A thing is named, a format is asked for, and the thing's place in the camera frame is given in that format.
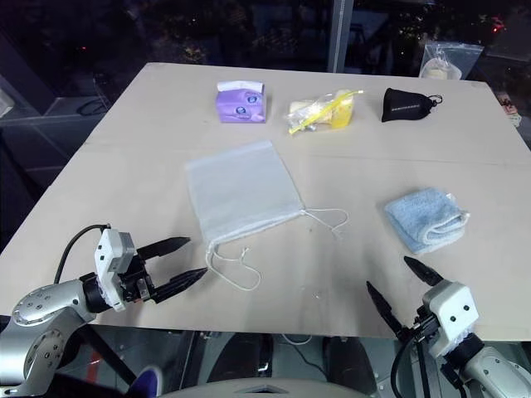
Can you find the clear zip bag cream contents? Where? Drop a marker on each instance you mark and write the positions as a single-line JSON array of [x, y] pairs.
[[439, 70]]

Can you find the grey robot torso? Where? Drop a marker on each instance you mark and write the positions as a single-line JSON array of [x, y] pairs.
[[265, 391]]

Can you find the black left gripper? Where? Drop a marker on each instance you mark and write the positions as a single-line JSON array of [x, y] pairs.
[[134, 284]]

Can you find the small colourful packet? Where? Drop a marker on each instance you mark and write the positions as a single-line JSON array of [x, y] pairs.
[[511, 110]]

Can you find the dark rounded shape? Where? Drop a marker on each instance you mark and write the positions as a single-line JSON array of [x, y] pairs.
[[236, 358], [348, 360]]

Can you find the purple tissue pack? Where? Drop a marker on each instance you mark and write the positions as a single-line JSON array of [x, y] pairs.
[[240, 105]]

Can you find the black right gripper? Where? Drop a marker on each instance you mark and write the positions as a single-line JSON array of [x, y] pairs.
[[423, 325]]

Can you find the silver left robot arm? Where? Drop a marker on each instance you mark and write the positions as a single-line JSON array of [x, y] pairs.
[[41, 307]]

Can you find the clear zip bag yellow contents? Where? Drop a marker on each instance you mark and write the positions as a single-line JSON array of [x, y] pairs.
[[327, 110]]

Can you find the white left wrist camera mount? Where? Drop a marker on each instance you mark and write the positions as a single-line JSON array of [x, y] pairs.
[[108, 257]]

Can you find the white vertical post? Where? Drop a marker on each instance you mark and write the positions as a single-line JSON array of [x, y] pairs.
[[342, 37]]

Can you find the light blue towel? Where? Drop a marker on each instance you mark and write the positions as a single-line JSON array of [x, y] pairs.
[[415, 215]]

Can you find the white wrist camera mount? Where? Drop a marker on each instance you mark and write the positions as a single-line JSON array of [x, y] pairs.
[[108, 257], [452, 302]]

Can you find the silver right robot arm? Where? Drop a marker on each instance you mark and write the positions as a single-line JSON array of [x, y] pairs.
[[489, 369]]

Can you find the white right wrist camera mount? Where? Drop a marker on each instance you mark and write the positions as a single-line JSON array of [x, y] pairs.
[[452, 302]]

